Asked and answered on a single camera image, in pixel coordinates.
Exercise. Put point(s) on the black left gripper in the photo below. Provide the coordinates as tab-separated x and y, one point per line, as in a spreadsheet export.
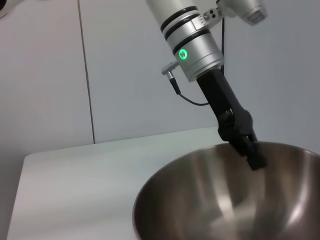
220	95

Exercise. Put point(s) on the stainless steel bowl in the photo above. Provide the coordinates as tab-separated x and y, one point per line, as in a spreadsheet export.
225	200

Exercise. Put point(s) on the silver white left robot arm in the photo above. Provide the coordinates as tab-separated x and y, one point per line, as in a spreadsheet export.
190	42

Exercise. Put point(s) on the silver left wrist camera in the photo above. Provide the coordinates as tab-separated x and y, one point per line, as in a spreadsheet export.
250	10

